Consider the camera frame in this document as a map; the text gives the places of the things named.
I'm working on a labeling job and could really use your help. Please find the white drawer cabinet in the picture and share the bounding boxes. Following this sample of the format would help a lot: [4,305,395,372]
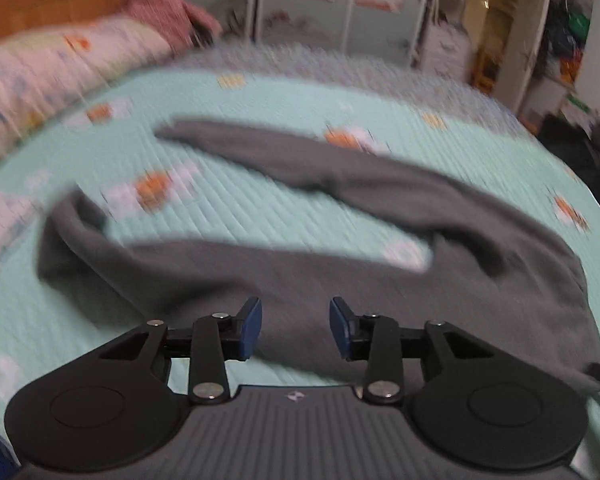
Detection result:
[422,22,473,81]

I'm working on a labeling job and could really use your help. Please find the pink knitted garment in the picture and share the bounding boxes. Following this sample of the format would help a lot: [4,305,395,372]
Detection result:
[125,0,223,51]

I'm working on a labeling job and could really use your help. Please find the wooden headboard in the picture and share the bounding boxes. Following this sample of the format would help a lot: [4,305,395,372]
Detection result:
[0,0,136,51]

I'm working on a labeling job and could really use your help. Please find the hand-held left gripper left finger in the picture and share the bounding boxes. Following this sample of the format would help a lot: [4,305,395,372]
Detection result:
[99,296,263,405]

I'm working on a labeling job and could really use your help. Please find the colourful hanging bags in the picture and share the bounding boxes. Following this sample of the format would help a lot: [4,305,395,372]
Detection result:
[545,10,593,91]

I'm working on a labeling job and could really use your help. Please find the pink floral quilt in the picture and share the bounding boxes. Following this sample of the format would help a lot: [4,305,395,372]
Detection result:
[0,15,176,176]

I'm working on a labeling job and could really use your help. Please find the sliding door wardrobe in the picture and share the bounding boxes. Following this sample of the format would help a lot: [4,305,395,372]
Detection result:
[172,0,436,68]

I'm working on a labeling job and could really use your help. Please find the black bag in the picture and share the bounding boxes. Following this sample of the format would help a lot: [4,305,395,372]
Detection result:
[540,115,600,196]

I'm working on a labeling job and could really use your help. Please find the grey knit garment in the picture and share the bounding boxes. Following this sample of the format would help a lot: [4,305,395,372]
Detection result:
[37,119,600,393]

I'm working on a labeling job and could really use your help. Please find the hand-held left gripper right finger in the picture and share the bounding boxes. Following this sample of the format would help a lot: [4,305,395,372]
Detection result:
[328,296,496,405]

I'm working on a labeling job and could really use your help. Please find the white door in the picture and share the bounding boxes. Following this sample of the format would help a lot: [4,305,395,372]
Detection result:
[495,0,556,116]

